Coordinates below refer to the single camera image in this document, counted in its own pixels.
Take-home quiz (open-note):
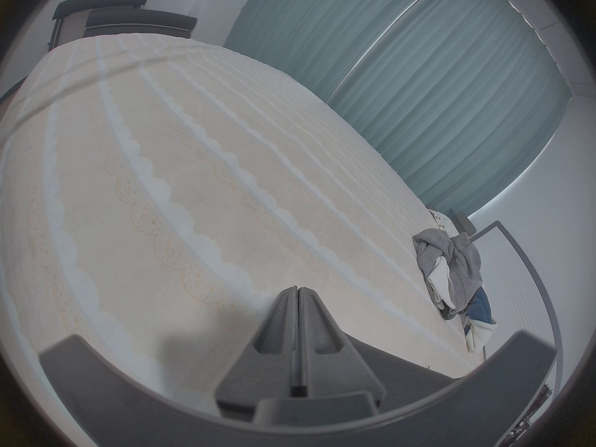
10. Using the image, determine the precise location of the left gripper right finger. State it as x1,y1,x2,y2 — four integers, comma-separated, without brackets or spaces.
298,287,385,409

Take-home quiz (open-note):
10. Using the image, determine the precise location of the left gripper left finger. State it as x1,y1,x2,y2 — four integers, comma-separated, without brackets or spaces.
215,286,299,413

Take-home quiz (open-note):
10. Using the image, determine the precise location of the white garment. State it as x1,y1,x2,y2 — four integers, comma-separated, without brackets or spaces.
427,256,458,311

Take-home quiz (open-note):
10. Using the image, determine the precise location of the cream garment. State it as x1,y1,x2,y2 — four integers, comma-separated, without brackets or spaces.
463,319,498,354

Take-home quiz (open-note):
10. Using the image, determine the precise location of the dark blue garment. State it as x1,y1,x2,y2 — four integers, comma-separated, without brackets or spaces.
463,289,494,327

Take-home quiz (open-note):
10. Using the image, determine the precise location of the grey knitted garment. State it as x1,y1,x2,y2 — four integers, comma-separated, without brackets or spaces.
413,228,483,312

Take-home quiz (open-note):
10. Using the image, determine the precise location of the white printed pillow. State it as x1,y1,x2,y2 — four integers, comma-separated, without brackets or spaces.
427,208,455,233

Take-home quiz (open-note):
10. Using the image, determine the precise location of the blue-green curtain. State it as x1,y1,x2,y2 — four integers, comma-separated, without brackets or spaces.
327,0,574,217
223,0,468,105

